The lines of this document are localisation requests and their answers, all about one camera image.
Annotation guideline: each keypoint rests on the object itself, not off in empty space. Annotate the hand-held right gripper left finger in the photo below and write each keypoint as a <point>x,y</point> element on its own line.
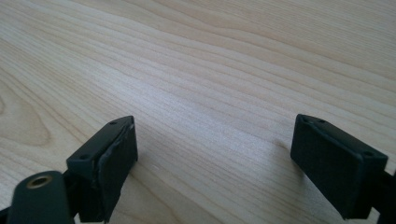
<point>106,161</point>

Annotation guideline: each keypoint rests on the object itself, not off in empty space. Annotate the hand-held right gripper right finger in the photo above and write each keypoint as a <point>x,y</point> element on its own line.
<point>336,168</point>

